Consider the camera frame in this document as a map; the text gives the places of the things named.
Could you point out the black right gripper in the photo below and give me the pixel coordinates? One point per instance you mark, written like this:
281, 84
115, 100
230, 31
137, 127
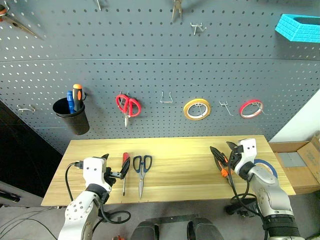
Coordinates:
232, 161

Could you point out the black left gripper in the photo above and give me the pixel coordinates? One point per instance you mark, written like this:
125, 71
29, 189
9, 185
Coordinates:
109, 176

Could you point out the orange and black pliers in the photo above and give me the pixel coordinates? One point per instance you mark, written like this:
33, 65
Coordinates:
223, 170

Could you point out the blue tape roll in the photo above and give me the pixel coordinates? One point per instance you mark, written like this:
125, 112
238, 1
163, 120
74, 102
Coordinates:
269, 166

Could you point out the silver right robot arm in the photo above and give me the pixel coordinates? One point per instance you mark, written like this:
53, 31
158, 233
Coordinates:
271, 195

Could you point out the grey pegboard wall panel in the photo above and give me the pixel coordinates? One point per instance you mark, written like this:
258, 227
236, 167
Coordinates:
155, 65

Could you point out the silver double-prong peg hook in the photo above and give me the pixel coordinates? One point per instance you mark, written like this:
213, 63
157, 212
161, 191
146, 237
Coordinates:
227, 107
261, 107
199, 108

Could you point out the red tape roll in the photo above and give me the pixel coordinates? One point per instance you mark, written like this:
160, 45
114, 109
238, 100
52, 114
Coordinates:
243, 107

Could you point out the black table leg base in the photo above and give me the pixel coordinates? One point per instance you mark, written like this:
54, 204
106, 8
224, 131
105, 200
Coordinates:
240, 207

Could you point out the black pegboard cup holder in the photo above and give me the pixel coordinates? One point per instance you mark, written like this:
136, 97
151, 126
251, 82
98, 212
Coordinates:
73, 122

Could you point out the yellow tape roll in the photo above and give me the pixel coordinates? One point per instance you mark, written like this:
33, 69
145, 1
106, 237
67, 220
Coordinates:
186, 107

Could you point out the silver scissors peg hook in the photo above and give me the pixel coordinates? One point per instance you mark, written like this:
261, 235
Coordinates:
124, 93

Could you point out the dark rounded shape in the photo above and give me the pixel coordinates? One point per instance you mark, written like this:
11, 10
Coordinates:
205, 230
145, 231

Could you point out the small red floor object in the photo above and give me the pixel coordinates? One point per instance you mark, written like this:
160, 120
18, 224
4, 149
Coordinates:
118, 237

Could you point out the orange and black screwdriver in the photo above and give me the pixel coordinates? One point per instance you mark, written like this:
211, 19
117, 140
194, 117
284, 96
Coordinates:
77, 96

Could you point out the black metal bar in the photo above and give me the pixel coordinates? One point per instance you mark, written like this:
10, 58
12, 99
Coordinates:
172, 219

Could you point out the brown cardboard box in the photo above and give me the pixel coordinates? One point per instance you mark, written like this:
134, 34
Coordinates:
307, 175

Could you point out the black side cabinet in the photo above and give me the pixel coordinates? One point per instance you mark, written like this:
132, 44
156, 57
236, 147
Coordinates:
22, 155

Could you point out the silver short peg hook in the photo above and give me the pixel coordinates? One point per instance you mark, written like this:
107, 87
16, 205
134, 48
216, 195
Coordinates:
196, 27

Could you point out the cyan plastic storage bin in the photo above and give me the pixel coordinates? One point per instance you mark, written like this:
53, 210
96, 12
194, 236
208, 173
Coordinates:
291, 31

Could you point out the silver needle-nose pliers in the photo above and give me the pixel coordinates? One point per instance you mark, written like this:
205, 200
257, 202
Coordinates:
176, 11

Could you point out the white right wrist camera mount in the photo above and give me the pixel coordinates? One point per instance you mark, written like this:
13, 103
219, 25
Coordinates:
248, 150

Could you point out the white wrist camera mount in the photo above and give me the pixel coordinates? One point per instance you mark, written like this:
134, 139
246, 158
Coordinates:
248, 150
93, 171

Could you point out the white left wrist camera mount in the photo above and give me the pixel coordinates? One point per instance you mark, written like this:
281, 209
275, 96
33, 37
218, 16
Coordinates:
93, 171

